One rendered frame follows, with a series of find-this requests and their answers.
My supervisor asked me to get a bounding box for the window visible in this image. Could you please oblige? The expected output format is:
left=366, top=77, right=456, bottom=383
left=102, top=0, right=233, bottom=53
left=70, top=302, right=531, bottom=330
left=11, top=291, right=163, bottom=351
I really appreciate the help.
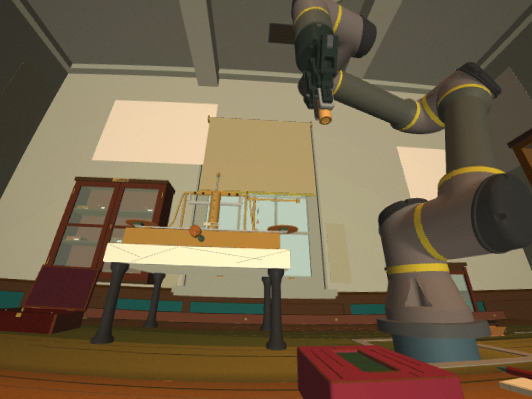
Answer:
left=172, top=116, right=339, bottom=299

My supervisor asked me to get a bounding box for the cream paper pad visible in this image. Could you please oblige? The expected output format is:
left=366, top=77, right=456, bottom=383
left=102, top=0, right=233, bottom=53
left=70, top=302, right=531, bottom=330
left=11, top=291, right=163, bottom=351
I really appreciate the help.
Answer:
left=498, top=377, right=532, bottom=395

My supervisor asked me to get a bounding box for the tan window blind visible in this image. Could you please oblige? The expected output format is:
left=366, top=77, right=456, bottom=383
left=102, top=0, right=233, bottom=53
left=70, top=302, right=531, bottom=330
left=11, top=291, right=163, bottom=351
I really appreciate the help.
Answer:
left=201, top=116, right=315, bottom=197

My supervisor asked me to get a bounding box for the brass check weight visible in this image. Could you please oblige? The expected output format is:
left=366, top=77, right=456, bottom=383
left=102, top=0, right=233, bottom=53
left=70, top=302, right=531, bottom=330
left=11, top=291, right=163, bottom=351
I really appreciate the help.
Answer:
left=314, top=99, right=335, bottom=126

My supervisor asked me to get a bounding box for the tall wooden glass cabinet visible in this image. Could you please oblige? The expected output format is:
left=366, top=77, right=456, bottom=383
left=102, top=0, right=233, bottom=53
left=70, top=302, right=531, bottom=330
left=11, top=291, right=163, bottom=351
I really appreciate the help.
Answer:
left=45, top=176, right=176, bottom=284

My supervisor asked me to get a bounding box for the red weight case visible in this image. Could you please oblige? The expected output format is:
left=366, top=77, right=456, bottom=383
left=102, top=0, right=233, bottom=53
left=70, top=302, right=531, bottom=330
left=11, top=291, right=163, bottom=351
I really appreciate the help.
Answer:
left=296, top=344, right=465, bottom=399

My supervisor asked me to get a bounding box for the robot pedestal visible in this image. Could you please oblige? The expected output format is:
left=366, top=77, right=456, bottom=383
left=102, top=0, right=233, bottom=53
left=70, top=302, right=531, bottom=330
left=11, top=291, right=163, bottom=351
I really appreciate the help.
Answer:
left=375, top=316, right=492, bottom=365

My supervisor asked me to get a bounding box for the brown wooden frame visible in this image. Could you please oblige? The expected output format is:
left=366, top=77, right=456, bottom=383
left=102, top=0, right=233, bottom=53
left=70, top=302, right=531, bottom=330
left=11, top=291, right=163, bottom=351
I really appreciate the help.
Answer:
left=507, top=128, right=532, bottom=179

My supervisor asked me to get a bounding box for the brown teal wall bench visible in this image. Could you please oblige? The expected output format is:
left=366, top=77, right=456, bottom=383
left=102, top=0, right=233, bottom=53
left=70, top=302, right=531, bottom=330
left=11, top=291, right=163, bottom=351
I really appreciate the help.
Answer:
left=0, top=277, right=512, bottom=327

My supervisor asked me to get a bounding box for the beige wall chart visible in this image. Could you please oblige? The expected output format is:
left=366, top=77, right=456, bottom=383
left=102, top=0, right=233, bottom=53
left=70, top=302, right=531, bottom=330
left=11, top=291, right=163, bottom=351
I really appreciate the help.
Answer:
left=323, top=222, right=347, bottom=284

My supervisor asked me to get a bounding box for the red pencil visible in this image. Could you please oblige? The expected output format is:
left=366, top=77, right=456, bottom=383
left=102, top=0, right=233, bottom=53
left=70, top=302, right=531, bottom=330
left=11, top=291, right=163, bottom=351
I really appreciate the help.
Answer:
left=497, top=365, right=532, bottom=380

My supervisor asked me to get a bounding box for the white table with dark legs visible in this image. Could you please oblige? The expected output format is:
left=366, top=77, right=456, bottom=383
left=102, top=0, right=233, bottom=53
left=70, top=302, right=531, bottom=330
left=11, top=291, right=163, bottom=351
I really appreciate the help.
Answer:
left=90, top=242, right=292, bottom=352

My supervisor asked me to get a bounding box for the dark ceiling vent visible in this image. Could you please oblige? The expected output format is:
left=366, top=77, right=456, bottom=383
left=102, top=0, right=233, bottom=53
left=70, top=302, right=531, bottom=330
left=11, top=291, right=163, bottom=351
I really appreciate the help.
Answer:
left=268, top=22, right=297, bottom=45

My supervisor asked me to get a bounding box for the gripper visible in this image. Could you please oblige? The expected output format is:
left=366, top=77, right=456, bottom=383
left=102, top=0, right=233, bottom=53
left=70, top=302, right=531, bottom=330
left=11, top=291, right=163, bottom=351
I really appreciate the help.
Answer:
left=294, top=22, right=339, bottom=112

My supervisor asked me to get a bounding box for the small wooden glass cabinet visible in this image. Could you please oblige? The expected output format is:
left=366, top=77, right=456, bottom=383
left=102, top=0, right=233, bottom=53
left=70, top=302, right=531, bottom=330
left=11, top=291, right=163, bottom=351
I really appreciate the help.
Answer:
left=447, top=262, right=479, bottom=313

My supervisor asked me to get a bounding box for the open dark red case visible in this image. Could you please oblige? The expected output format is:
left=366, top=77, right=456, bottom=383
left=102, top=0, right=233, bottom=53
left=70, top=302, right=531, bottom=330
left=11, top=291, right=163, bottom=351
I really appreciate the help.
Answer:
left=0, top=263, right=101, bottom=335

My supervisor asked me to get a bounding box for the wooden assay balance body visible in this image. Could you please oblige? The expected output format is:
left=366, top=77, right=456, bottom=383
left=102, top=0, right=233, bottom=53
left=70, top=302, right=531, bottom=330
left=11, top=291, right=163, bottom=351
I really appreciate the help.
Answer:
left=123, top=172, right=301, bottom=249

